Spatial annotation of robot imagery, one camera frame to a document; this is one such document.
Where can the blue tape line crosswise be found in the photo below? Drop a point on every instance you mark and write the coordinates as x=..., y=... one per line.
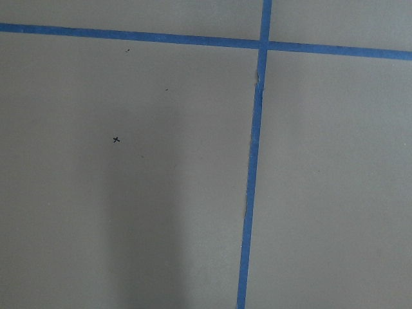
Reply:
x=207, y=41

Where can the blue tape line lengthwise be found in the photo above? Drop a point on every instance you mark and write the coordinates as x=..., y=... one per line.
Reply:
x=253, y=154

